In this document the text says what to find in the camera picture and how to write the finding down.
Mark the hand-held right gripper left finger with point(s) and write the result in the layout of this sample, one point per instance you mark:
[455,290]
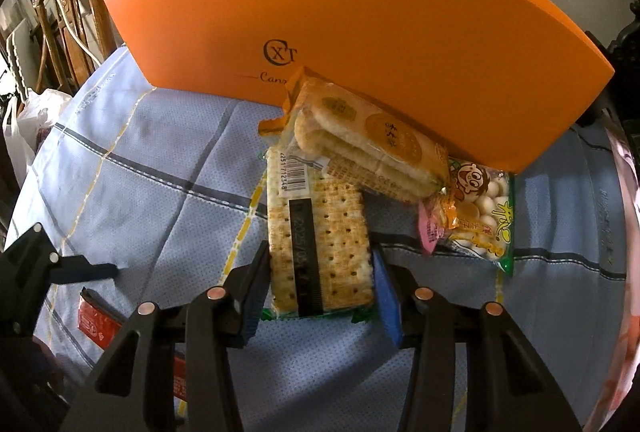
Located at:
[252,302]

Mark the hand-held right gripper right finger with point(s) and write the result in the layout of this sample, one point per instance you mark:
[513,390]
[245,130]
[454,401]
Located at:
[390,297]

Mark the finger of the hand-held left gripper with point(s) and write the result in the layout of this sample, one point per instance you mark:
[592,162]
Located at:
[35,272]

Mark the square soda cracker packet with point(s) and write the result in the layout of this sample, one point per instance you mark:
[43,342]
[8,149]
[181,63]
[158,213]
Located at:
[345,237]

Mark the red snack packet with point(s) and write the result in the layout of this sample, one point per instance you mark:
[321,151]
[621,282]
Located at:
[97,322]

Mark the orange cardboard box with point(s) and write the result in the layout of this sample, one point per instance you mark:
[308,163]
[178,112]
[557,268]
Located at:
[375,12]

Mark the small pink candy packet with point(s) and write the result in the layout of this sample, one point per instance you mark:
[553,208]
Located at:
[430,232]

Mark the small orange candy packet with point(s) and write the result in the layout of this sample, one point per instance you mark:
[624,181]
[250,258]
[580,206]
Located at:
[462,212]

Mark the green white ball biscuit packet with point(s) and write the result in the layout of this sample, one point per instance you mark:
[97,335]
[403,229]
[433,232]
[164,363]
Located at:
[487,207]

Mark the blue checked tablecloth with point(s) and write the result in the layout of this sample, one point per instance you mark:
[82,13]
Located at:
[175,162]

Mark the white plastic bag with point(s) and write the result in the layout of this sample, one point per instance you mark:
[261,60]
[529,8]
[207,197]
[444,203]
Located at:
[30,112]

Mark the orange rice cracker packet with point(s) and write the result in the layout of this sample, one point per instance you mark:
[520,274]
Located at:
[350,132]

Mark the dark carved wooden furniture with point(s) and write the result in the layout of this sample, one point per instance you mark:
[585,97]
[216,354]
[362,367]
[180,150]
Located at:
[625,52]

